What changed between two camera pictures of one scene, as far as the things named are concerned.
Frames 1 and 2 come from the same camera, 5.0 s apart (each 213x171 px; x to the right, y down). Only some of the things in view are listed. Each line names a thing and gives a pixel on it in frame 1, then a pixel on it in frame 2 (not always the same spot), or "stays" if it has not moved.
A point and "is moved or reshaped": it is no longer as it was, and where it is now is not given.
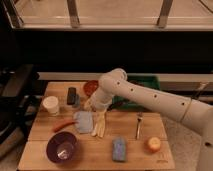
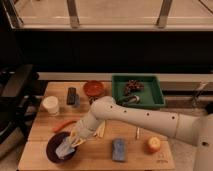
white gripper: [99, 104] -> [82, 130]
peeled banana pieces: [99, 126] stays
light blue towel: [84, 121] is moved or reshaped
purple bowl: [61, 147] stays
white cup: [51, 103] stays
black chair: [20, 95] stays
